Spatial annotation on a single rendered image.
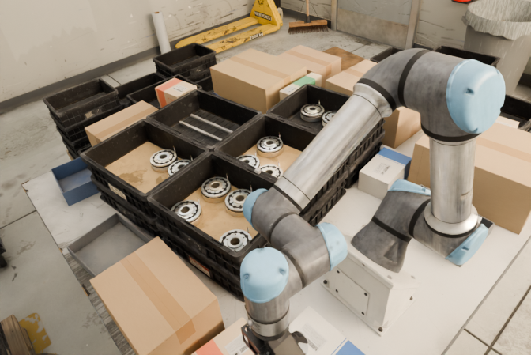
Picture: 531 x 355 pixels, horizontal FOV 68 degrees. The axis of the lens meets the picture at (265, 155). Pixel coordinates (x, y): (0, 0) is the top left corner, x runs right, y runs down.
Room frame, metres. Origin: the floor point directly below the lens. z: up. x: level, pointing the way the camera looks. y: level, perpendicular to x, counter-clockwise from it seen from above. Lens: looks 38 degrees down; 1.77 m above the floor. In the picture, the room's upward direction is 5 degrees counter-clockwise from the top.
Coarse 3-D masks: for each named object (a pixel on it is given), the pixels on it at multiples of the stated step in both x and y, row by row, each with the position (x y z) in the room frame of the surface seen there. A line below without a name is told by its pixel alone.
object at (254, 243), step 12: (204, 156) 1.11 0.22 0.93; (216, 156) 1.10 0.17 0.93; (192, 168) 1.05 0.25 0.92; (240, 168) 1.03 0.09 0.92; (156, 192) 0.94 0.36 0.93; (156, 204) 0.88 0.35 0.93; (168, 216) 0.84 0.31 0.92; (192, 228) 0.77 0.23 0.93; (204, 240) 0.74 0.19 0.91; (216, 240) 0.72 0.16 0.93; (252, 240) 0.71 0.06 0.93; (228, 252) 0.67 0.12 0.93; (240, 252) 0.67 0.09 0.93
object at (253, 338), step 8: (248, 328) 0.40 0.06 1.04; (288, 328) 0.39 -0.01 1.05; (248, 336) 0.38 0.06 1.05; (256, 336) 0.35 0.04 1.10; (264, 336) 0.34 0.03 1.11; (272, 336) 0.34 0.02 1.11; (280, 336) 0.34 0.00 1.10; (248, 344) 0.38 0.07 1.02; (256, 344) 0.36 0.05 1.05; (264, 344) 0.36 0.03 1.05; (256, 352) 0.37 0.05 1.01; (264, 352) 0.35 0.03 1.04
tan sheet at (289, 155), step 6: (252, 150) 1.25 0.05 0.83; (288, 150) 1.23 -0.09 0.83; (294, 150) 1.22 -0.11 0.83; (258, 156) 1.21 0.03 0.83; (282, 156) 1.19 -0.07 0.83; (288, 156) 1.19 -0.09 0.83; (294, 156) 1.19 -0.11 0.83; (264, 162) 1.17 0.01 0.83; (270, 162) 1.16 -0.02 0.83; (276, 162) 1.16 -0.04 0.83; (282, 162) 1.16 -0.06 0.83; (288, 162) 1.15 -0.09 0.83; (282, 168) 1.12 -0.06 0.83
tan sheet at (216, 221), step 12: (204, 204) 0.97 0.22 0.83; (216, 204) 0.96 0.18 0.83; (204, 216) 0.91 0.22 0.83; (216, 216) 0.91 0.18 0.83; (228, 216) 0.90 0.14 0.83; (204, 228) 0.86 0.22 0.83; (216, 228) 0.85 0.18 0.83; (228, 228) 0.85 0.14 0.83; (240, 228) 0.84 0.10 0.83; (252, 228) 0.84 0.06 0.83
